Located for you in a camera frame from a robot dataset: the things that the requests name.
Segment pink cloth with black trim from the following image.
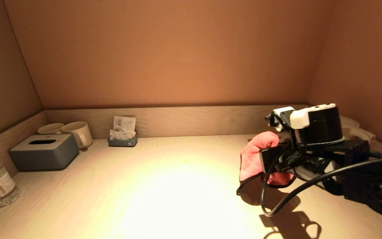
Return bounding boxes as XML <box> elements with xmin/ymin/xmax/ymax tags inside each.
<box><xmin>237</xmin><ymin>131</ymin><xmax>296</xmax><ymax>196</ymax></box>

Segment white electric kettle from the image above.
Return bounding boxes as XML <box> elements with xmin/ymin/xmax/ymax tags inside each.
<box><xmin>294</xmin><ymin>115</ymin><xmax>377</xmax><ymax>190</ymax></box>

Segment flat white paper sachet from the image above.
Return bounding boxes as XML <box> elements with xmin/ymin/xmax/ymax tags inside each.
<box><xmin>113</xmin><ymin>116</ymin><xmax>136</xmax><ymax>133</ymax></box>

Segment blue-grey sachet tray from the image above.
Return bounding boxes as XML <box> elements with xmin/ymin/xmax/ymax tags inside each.
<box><xmin>107</xmin><ymin>135</ymin><xmax>138</xmax><ymax>147</ymax></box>

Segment white ceramic mug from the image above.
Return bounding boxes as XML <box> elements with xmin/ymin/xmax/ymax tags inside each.
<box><xmin>61</xmin><ymin>121</ymin><xmax>93</xmax><ymax>149</ymax></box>
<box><xmin>37</xmin><ymin>123</ymin><xmax>65</xmax><ymax>135</ymax></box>

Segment grey tissue box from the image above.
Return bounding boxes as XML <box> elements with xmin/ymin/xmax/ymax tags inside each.
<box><xmin>9</xmin><ymin>134</ymin><xmax>79</xmax><ymax>171</ymax></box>

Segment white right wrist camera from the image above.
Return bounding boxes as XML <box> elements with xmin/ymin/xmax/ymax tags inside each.
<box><xmin>266</xmin><ymin>104</ymin><xmax>337</xmax><ymax>132</ymax></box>

